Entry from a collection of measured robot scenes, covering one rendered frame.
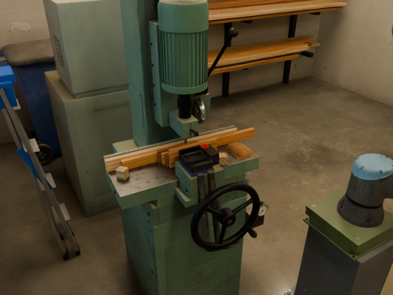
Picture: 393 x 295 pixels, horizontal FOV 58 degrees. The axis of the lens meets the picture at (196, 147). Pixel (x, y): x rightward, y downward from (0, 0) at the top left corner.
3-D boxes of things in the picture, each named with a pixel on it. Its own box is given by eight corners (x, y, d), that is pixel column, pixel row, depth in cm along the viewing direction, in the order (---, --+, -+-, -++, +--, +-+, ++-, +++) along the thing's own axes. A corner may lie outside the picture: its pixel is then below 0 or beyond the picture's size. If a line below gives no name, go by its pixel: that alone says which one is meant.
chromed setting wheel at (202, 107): (201, 129, 158) (201, 103, 151) (189, 118, 167) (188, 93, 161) (207, 127, 159) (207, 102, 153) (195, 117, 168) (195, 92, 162)
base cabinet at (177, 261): (161, 338, 174) (152, 228, 138) (126, 257, 218) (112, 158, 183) (238, 301, 191) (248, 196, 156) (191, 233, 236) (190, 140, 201)
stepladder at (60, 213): (58, 265, 214) (-27, 83, 150) (49, 239, 233) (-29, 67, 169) (84, 253, 220) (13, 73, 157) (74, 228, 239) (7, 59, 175)
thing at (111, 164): (107, 172, 138) (105, 161, 136) (105, 169, 140) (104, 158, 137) (237, 139, 162) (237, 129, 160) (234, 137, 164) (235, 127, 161)
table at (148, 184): (128, 226, 120) (127, 212, 117) (106, 180, 144) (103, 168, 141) (272, 179, 144) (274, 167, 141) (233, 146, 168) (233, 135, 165)
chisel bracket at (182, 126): (182, 143, 141) (182, 123, 137) (169, 128, 152) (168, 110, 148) (199, 139, 144) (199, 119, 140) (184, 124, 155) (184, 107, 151)
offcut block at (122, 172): (128, 175, 136) (128, 167, 134) (124, 180, 134) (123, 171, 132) (120, 174, 137) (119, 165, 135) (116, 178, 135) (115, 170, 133)
